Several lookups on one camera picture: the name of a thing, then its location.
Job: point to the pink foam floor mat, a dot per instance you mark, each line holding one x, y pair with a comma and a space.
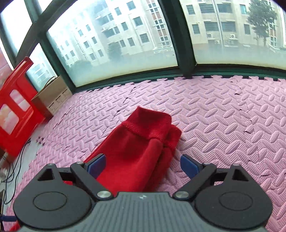
223, 133

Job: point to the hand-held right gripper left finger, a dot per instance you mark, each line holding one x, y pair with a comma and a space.
97, 166

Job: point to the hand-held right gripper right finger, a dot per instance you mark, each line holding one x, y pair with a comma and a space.
190, 166

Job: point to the brown cardboard box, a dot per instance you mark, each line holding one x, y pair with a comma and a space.
44, 98

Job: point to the green tree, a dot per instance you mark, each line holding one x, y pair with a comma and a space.
260, 17

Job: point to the red knit pants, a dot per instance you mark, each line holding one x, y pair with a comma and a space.
138, 156

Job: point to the beige apartment building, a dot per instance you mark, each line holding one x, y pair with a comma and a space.
134, 29

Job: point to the dark green window frame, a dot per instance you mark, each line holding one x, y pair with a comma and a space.
177, 33

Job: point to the red plastic stool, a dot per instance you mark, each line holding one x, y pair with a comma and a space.
35, 116

